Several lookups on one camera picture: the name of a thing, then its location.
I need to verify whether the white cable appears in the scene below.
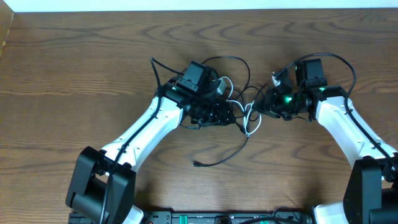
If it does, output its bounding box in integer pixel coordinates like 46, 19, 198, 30
219, 76, 262, 137

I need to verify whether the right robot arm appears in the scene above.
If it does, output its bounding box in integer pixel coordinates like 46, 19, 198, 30
254, 59, 397, 223

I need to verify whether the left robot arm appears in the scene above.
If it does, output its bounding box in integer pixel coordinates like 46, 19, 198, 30
65, 61, 235, 223

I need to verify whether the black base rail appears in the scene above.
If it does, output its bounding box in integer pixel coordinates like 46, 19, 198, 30
139, 208, 315, 224

